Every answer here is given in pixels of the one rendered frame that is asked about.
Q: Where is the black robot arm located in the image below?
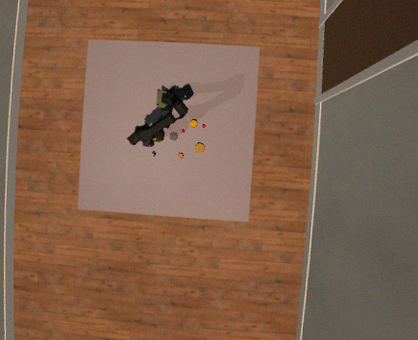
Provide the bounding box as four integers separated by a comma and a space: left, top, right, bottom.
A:
127, 90, 188, 147

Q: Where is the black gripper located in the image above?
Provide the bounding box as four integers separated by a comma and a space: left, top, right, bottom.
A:
135, 126, 165, 141

